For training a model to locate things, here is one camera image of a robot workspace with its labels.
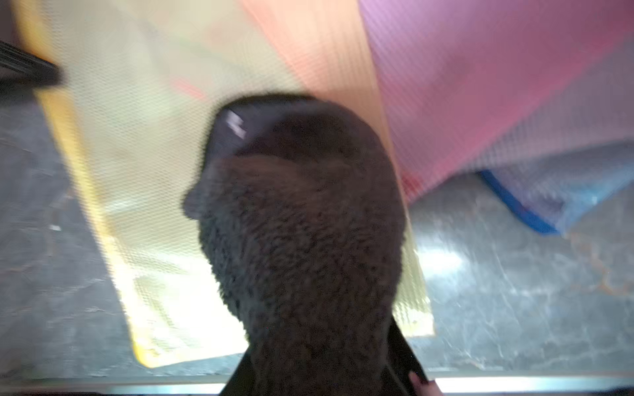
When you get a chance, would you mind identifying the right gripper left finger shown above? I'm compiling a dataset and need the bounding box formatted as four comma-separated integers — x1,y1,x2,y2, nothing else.
219,347,255,396

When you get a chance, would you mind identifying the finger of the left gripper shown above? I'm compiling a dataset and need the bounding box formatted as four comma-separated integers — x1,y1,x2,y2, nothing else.
1,41,62,89

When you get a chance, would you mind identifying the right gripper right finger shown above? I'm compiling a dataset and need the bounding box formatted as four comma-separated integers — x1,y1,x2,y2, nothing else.
386,317,429,396

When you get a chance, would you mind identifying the yellow mesh document bag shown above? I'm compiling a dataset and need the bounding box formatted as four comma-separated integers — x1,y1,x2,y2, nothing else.
12,0,436,370

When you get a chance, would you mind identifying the blue mesh document bag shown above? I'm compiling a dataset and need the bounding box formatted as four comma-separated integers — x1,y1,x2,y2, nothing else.
479,141,633,234

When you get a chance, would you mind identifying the pink mesh document bag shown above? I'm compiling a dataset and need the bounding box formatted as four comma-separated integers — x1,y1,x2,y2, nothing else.
360,1,633,202

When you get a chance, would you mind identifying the aluminium front rail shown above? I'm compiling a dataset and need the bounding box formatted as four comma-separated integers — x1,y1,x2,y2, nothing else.
1,369,633,395

